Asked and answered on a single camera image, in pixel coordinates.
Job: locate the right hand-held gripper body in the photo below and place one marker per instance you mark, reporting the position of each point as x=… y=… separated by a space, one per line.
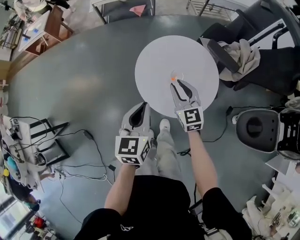
x=192 y=118

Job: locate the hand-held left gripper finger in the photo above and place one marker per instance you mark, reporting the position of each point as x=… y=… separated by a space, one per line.
x=147 y=122
x=126 y=118

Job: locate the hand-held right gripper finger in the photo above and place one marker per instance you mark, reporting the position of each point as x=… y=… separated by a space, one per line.
x=177 y=100
x=191 y=92

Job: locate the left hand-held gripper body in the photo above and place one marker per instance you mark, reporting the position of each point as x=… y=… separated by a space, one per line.
x=131 y=147

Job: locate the clear plastic cup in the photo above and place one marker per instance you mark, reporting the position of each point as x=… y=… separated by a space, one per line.
x=180 y=75

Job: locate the orange star stick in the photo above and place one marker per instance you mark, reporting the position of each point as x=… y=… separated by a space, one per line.
x=173 y=78

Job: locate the person's right forearm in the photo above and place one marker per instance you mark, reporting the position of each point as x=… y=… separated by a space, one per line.
x=202 y=161

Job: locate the person's left forearm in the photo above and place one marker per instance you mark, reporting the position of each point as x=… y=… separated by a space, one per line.
x=123 y=187

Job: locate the person's white shoe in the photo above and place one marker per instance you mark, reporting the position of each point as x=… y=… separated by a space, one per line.
x=164 y=124

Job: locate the black power adapter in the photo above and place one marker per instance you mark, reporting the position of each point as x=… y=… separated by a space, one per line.
x=112 y=167

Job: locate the person's grey trouser leg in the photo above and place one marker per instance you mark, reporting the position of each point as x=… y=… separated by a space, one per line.
x=167 y=152

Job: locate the beige cloth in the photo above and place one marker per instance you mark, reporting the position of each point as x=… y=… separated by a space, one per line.
x=246 y=58

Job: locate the black seat with grey rim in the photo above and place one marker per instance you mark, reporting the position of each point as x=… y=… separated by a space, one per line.
x=257 y=130

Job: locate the person's black t-shirt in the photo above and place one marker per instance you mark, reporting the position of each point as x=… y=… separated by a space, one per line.
x=152 y=211

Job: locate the black office chair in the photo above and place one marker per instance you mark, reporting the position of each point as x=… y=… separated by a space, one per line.
x=272 y=63

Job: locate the metal rack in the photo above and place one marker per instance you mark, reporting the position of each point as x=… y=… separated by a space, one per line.
x=211 y=8

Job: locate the pink cloth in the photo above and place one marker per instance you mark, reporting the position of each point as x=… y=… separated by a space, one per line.
x=137 y=10

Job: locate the black patterned backrest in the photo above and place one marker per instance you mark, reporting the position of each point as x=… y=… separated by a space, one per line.
x=290 y=133

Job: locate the cluttered white desk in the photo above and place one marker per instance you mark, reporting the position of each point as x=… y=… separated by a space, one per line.
x=21 y=150

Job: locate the wooden cabinet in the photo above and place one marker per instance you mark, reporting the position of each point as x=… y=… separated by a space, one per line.
x=55 y=28

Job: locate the yellow round object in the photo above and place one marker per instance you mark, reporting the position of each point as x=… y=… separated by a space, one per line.
x=6 y=172

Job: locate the black metal frame stand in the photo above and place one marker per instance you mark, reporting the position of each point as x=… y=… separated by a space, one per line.
x=50 y=140

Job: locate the metal chair frame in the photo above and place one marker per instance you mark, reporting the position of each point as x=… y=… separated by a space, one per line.
x=106 y=11

